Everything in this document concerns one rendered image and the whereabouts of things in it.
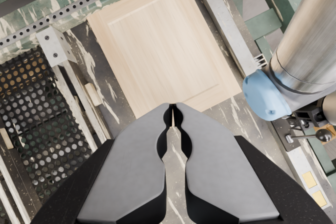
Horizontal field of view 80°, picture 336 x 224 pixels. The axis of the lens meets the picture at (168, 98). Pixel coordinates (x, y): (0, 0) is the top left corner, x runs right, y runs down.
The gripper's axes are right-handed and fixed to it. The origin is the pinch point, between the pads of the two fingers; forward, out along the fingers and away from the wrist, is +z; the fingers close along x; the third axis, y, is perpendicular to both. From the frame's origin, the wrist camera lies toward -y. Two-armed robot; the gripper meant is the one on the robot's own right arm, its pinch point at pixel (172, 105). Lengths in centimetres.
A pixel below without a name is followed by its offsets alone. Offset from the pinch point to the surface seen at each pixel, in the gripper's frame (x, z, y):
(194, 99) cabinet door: 8, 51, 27
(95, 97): -26, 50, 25
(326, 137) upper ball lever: 42, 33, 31
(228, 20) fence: 20, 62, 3
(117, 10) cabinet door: -18, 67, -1
